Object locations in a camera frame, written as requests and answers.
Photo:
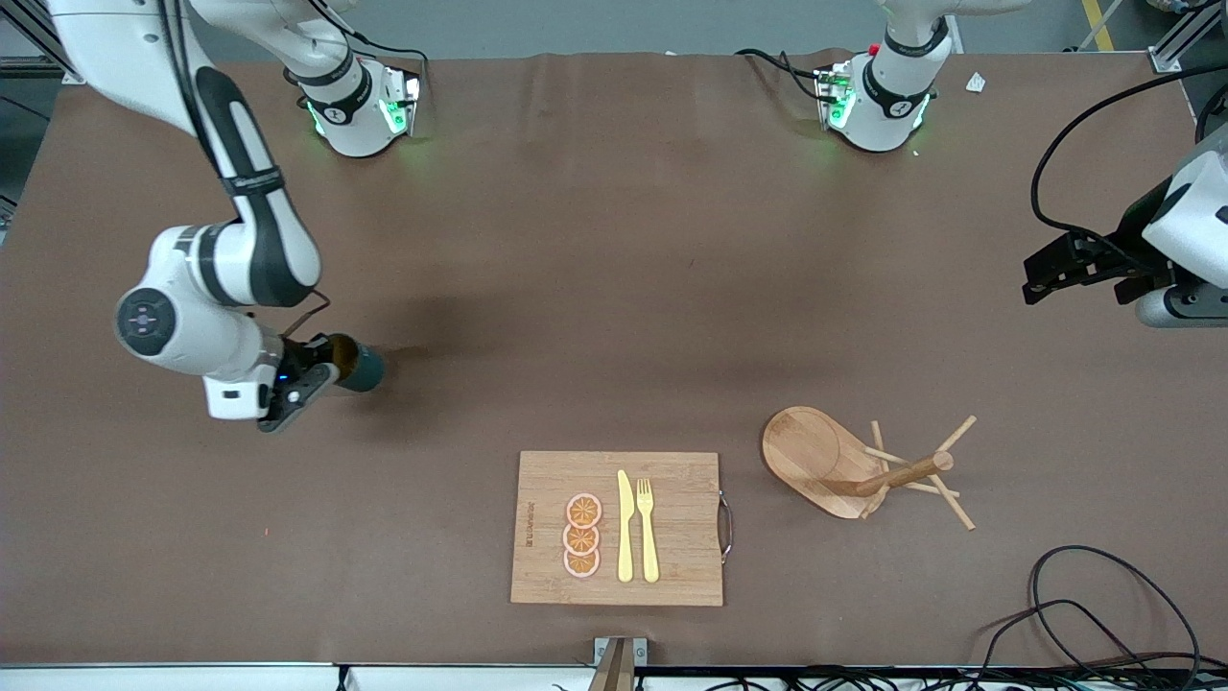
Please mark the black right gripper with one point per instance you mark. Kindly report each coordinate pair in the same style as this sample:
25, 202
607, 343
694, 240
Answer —
314, 354

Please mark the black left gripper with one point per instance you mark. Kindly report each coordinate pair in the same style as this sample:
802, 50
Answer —
1124, 244

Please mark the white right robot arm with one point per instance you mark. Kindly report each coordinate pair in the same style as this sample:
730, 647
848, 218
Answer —
259, 240

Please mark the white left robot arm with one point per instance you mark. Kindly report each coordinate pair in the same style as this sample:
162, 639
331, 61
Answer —
892, 96

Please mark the wooden cup rack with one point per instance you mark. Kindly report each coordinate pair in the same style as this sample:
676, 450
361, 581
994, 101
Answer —
815, 451

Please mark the white paper scrap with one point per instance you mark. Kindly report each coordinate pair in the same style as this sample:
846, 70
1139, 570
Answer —
976, 83

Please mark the toy orange slice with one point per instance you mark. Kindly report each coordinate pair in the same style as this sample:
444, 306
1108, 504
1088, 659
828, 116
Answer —
583, 510

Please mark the yellow plastic knife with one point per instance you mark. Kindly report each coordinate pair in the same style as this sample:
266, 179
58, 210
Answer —
625, 537

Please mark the yellow plastic fork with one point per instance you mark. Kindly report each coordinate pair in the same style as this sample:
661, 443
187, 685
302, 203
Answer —
649, 547

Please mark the bamboo cutting board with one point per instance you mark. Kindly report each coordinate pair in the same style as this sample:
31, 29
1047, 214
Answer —
672, 537

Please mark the aluminium frame profile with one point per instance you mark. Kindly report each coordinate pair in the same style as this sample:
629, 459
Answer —
1166, 59
29, 67

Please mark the metal bracket with brown bar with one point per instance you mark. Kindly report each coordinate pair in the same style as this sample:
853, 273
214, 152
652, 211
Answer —
619, 662

